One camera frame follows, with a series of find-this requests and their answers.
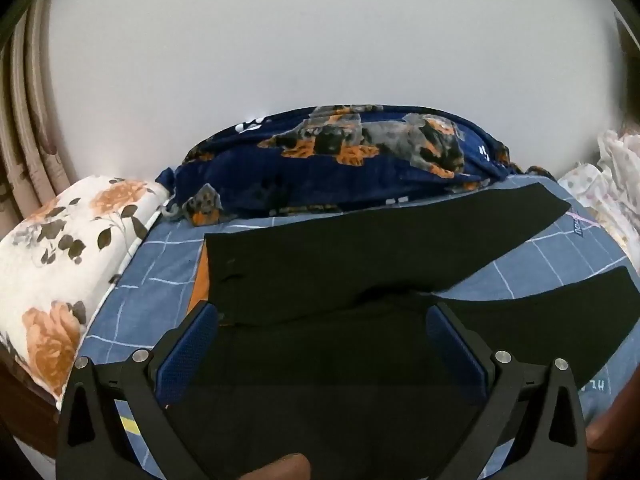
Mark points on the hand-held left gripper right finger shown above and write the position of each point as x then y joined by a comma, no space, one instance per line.
452,342

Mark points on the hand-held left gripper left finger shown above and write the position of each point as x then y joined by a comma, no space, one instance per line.
192,340

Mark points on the black pants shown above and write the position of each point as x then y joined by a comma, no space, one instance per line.
325,260

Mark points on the person's left hand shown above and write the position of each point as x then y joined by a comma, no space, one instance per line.
280,467

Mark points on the orange cloth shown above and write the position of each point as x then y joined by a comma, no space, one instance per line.
201,285

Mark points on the blue grid bedsheet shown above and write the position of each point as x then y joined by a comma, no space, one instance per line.
150,285

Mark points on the white floral pillow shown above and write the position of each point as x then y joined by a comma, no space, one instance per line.
60,270

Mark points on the navy dog print blanket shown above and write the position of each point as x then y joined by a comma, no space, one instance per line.
350,160

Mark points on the white dotted cloth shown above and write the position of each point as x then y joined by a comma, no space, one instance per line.
615,185

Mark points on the beige pleated curtain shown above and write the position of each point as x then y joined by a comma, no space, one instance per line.
30,135

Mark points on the brown wooden bed frame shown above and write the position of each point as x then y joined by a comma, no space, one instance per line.
25,410

